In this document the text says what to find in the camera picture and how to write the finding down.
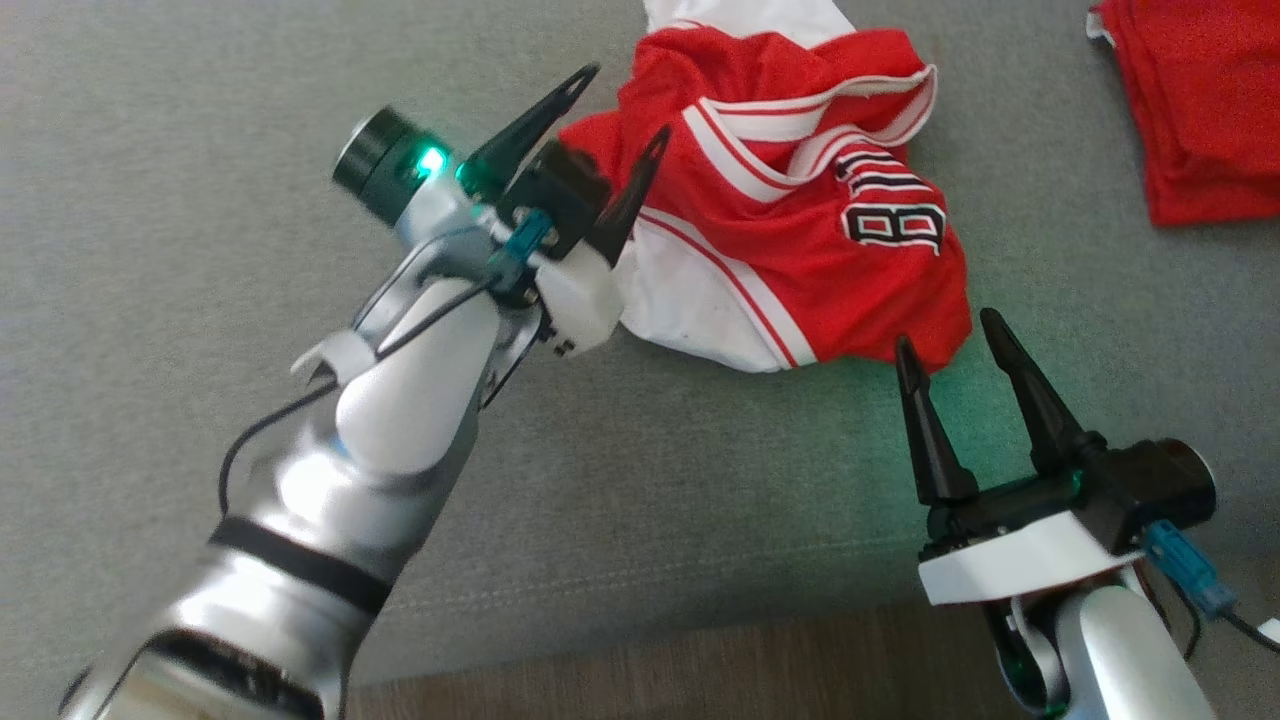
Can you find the blue connector of left gripper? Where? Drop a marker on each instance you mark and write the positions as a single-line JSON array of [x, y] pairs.
[[520, 245]]

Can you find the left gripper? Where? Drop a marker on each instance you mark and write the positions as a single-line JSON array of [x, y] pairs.
[[560, 190]]

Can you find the blue connector of right gripper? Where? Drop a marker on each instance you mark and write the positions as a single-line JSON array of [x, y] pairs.
[[1185, 570]]

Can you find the red white sports shorts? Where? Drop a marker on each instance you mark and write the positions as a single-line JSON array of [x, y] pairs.
[[1200, 100]]

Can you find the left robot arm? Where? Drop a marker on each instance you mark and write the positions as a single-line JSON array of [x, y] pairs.
[[400, 420]]

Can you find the large grey sofa seat cushion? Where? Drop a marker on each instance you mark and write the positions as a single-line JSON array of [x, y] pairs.
[[200, 150]]

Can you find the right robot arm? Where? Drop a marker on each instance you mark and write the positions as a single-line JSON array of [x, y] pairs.
[[1120, 660]]

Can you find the red white basketball jersey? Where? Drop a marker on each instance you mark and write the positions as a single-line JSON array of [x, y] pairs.
[[790, 230]]

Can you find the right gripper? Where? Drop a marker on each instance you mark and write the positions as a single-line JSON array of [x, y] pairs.
[[1010, 555]]

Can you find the blue connector of gripper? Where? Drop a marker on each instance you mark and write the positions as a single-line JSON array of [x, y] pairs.
[[1185, 570], [520, 245]]

